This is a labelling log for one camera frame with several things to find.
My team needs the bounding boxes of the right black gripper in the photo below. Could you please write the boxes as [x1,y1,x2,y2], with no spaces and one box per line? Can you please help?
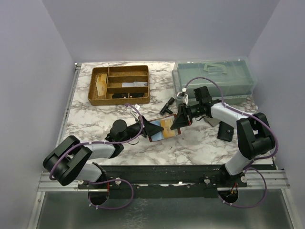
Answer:
[171,103,203,130]

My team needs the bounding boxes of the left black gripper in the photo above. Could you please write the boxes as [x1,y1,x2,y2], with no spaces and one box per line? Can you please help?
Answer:
[120,115,163,143]

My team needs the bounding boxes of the blue credit card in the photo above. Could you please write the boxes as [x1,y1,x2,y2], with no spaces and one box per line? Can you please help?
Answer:
[150,120,166,142]

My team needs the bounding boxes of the brown leather card holder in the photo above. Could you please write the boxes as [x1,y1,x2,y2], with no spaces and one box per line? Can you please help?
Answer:
[149,114,181,142]

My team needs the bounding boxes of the tan credit card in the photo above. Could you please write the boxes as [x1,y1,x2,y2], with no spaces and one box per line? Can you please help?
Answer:
[160,116,181,139]

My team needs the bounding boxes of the gold card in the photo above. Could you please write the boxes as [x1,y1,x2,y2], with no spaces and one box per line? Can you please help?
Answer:
[96,73,107,96]

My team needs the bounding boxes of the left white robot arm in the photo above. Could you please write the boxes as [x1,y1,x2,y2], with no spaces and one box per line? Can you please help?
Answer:
[42,117,164,188]

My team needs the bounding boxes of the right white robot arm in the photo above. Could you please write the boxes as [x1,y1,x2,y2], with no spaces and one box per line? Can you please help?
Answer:
[171,86,276,187]

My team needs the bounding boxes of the grey card wallet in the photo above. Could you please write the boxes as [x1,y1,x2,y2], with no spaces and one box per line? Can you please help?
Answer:
[204,117,220,127]

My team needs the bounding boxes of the white card in tray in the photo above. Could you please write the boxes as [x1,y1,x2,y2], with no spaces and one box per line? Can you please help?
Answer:
[122,82,149,87]

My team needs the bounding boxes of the black T-shaped pipe fitting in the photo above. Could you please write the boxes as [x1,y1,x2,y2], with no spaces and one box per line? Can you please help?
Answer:
[159,97,175,115]

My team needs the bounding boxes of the black item in tray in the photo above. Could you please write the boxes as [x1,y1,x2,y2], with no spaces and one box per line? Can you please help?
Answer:
[112,93,145,99]

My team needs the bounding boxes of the black snap wallet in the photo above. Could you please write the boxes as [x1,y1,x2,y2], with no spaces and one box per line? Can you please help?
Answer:
[217,121,234,142]

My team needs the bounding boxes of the brown cork organizer tray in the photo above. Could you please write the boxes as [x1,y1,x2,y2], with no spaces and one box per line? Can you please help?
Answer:
[88,65,150,106]

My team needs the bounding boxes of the clear lidded plastic box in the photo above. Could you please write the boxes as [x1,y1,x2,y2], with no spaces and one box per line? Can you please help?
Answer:
[172,57,257,105]

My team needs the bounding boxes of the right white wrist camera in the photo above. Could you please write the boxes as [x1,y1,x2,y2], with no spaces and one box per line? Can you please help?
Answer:
[176,88,188,105]

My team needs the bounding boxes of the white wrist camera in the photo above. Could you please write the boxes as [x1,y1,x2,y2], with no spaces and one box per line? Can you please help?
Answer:
[127,104,141,120]
[176,88,188,105]

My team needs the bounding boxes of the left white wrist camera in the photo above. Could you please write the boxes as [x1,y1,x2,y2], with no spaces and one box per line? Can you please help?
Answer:
[127,104,141,120]

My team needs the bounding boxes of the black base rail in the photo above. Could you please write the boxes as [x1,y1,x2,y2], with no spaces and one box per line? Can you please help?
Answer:
[49,164,254,200]

